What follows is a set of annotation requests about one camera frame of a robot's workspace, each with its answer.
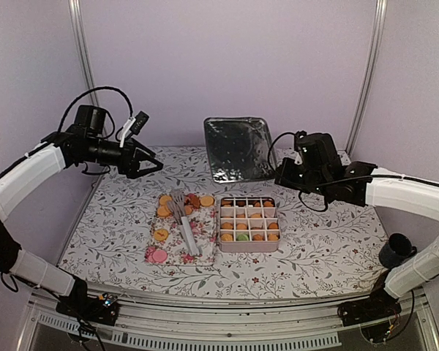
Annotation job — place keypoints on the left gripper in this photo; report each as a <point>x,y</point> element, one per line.
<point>128,157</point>

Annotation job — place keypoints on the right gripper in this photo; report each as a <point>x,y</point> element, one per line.
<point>283,177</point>

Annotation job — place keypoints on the metal tongs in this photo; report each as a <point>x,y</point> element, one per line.
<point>176,207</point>

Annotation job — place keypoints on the metal tin lid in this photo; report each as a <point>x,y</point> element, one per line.
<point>238,149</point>

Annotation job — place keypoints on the compartment tin box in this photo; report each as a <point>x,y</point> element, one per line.
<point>257,216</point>

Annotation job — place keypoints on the floral cookie tray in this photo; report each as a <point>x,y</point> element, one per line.
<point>167,245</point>

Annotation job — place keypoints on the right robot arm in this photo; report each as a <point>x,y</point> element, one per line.
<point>318,169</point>

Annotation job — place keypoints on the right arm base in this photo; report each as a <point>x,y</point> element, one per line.
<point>379,304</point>

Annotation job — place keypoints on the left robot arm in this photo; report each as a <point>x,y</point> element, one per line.
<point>40,193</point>

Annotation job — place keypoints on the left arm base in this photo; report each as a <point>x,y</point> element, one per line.
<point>103,309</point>

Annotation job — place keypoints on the floral tablecloth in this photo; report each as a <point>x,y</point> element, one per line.
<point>319,255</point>

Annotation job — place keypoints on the round biscuit top right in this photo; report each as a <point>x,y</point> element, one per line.
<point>207,201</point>

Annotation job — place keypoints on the green sandwich cookie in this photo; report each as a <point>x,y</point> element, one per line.
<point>242,237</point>

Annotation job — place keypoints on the round cream sandwich cookie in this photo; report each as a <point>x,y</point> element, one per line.
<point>228,237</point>

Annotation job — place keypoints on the pink round cookie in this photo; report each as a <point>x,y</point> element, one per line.
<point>159,256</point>

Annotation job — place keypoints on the dark blue cup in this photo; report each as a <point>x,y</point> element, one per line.
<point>396,251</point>

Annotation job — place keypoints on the left aluminium post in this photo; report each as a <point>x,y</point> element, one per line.
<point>76,20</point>

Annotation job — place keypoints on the aluminium post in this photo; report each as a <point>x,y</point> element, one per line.
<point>369,72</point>
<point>76,20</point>

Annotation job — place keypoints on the front aluminium rail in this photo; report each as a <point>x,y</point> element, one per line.
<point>158,321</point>

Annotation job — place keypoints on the right aluminium post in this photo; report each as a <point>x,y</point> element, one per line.
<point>369,72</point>

